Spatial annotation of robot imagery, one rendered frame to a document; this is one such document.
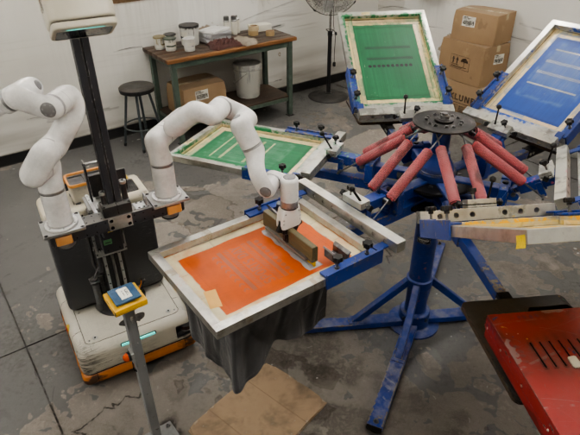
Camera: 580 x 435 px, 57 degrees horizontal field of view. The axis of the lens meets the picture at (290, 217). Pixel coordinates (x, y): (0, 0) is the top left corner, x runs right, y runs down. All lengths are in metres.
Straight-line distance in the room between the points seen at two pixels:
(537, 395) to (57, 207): 1.76
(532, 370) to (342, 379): 1.50
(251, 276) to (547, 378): 1.11
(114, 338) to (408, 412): 1.57
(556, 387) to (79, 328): 2.32
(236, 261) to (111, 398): 1.20
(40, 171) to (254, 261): 0.88
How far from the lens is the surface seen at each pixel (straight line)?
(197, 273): 2.20
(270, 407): 2.89
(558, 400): 1.69
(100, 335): 3.04
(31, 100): 1.98
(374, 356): 3.17
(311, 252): 2.15
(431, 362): 3.21
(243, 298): 2.06
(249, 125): 2.07
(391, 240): 2.24
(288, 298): 2.01
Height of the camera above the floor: 2.30
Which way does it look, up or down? 32 degrees down
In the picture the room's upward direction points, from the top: 1 degrees counter-clockwise
